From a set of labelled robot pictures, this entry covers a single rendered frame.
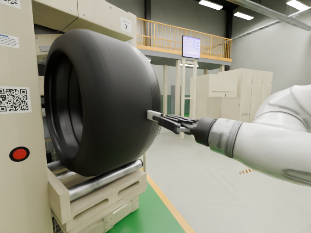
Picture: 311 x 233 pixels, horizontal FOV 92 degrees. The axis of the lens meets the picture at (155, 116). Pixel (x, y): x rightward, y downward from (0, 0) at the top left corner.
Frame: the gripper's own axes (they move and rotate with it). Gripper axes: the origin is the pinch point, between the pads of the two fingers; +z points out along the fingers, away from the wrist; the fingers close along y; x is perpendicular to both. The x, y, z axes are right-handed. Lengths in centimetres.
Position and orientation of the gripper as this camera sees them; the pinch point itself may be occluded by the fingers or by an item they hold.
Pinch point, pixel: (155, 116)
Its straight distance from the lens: 51.6
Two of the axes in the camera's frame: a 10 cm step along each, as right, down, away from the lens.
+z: -7.5, -2.2, 6.3
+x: -1.0, 9.7, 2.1
